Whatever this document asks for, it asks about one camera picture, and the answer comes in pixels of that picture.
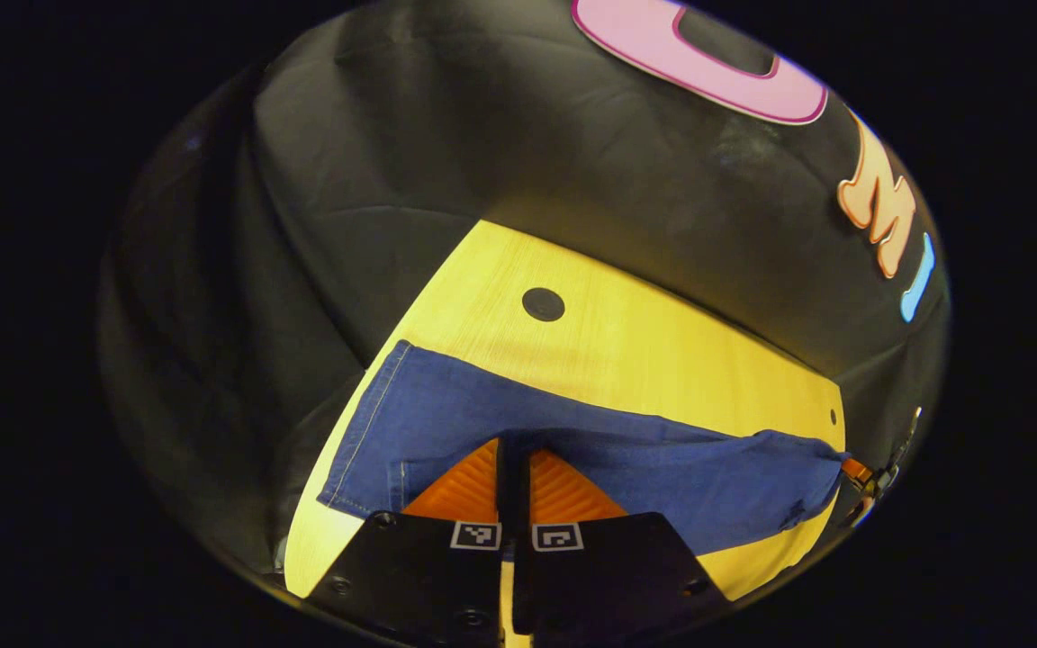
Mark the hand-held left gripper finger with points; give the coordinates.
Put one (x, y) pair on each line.
(504, 490)
(521, 490)

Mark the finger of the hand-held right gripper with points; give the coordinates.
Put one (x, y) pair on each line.
(856, 469)

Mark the blue jeans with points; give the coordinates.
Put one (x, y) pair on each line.
(662, 459)

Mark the black backdrop cloth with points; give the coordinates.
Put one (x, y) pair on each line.
(482, 153)

